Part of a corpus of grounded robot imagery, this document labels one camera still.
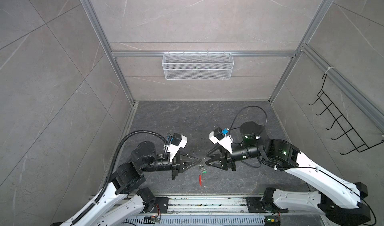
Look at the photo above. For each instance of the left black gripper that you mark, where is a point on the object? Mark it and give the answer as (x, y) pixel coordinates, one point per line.
(181, 163)

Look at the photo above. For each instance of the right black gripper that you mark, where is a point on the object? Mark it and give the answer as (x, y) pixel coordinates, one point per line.
(228, 162)

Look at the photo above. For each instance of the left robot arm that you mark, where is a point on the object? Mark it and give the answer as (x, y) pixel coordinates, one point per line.
(122, 195)

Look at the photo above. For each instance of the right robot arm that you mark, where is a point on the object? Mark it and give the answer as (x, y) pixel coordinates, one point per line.
(340, 201)

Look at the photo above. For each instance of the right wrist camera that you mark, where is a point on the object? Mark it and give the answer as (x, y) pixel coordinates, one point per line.
(222, 137)

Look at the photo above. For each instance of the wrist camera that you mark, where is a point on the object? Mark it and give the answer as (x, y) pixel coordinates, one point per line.
(222, 137)
(173, 145)

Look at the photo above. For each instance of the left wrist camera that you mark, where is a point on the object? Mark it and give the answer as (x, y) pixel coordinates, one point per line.
(173, 145)

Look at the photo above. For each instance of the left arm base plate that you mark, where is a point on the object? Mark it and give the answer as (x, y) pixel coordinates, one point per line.
(161, 205)

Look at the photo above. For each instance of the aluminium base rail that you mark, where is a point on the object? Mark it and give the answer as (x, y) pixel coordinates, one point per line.
(215, 210)

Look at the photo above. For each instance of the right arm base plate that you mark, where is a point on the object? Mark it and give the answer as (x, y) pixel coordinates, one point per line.
(258, 204)

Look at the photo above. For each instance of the white wire mesh basket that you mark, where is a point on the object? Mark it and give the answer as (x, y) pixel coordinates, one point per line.
(197, 66)

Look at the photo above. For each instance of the black wire hook rack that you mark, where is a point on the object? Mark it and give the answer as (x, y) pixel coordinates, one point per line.
(338, 118)

